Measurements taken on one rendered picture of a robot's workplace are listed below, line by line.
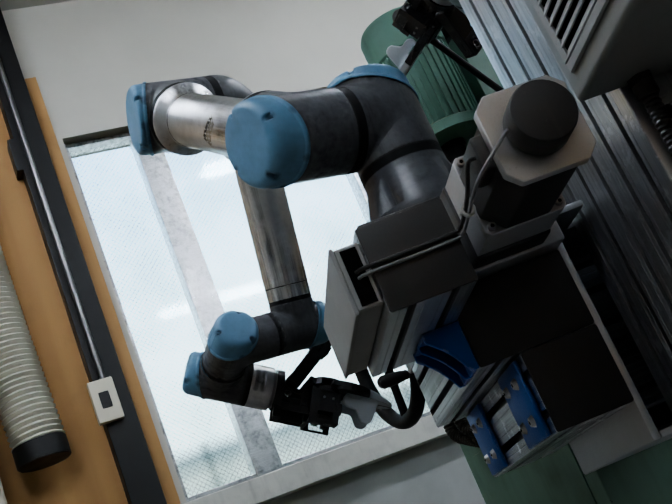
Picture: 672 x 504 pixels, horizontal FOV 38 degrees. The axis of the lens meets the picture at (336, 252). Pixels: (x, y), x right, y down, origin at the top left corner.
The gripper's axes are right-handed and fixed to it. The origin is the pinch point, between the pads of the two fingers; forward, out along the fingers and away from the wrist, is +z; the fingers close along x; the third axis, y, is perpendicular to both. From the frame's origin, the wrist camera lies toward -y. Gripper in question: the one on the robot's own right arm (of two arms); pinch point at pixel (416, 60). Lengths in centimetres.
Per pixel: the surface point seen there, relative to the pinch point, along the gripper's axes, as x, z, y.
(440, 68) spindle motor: -5.5, 4.0, -4.6
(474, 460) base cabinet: 51, 30, -57
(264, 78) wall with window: -75, 145, 56
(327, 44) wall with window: -106, 145, 47
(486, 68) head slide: -14.0, 5.3, -12.3
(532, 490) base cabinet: 57, 13, -65
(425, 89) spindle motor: 0.7, 4.8, -4.7
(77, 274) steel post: 32, 135, 56
